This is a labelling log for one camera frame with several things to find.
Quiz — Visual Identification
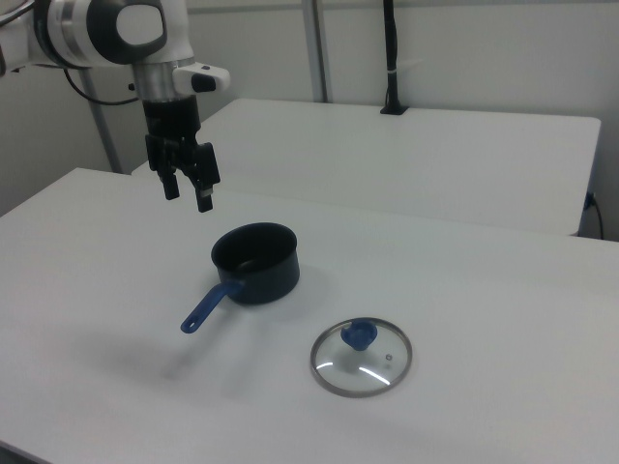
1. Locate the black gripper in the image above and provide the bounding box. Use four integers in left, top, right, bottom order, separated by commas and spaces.
142, 96, 222, 215

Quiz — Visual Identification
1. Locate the glass lid with blue knob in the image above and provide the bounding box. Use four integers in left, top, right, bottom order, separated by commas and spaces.
309, 317, 414, 399

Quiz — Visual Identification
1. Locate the white side table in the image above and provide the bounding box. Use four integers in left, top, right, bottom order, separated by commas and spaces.
131, 98, 603, 237

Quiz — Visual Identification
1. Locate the grey metal partition post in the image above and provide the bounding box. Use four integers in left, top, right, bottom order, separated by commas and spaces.
83, 67, 123, 174
302, 0, 336, 103

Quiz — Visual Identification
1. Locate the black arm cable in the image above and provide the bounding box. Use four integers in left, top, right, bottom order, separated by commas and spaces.
62, 67, 142, 106

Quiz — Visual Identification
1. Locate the dark saucepan with blue handle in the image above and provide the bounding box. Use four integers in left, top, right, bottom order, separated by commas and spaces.
180, 221, 301, 335

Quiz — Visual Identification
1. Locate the black camera pole with white tie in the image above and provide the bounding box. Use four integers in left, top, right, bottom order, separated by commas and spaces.
379, 0, 410, 116

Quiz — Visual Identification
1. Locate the black cable at table edge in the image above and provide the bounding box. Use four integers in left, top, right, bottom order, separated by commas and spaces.
582, 191, 606, 239

